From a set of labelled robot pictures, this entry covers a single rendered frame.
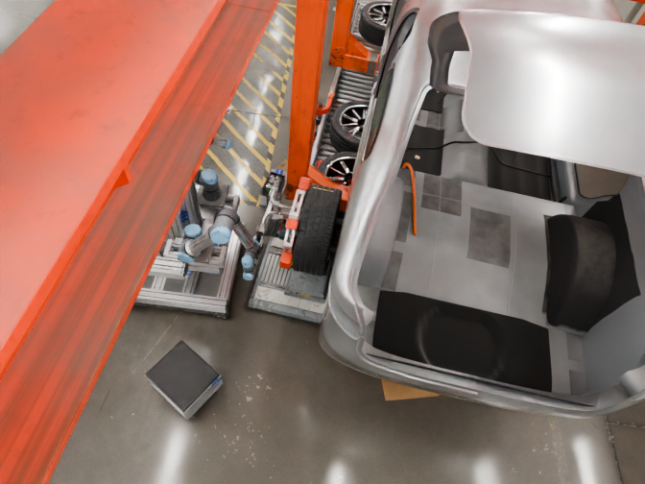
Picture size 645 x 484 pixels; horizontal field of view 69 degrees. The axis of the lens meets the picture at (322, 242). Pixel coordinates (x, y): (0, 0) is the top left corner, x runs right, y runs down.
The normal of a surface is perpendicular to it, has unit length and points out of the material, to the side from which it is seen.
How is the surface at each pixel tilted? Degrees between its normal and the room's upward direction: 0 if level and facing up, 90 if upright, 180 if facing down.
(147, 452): 0
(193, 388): 0
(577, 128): 30
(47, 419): 0
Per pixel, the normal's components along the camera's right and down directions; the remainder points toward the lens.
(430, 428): 0.10, -0.54
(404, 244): 0.02, -0.21
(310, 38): -0.20, 0.81
